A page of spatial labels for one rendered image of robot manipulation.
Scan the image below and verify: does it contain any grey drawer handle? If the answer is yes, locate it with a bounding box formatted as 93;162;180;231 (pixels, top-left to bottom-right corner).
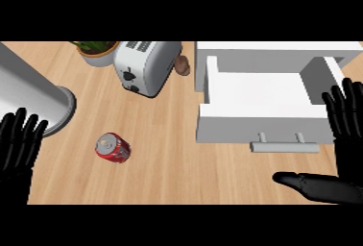
250;132;322;154

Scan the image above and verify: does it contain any white open drawer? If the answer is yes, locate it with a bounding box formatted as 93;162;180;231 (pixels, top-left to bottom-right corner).
195;55;347;145

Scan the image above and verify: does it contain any grey metal cylinder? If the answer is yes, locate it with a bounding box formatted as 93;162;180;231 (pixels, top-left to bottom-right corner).
0;41;78;138

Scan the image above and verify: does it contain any white cabinet body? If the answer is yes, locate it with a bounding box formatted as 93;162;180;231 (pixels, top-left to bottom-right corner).
195;41;363;93

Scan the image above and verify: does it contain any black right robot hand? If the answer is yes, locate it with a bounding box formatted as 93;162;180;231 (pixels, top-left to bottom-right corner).
272;77;363;206

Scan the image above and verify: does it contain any brown round object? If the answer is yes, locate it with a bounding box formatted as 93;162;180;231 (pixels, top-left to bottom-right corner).
173;55;192;77

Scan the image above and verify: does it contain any white toaster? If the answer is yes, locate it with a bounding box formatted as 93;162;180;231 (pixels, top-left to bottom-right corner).
112;41;185;99

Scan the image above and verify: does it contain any potted green plant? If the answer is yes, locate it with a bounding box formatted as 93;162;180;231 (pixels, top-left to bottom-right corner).
68;41;123;68

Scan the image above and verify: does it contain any red soda can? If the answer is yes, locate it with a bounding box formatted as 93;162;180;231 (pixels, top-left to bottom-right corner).
93;132;133;164

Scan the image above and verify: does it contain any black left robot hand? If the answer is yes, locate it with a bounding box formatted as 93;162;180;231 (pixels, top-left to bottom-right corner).
0;107;50;206

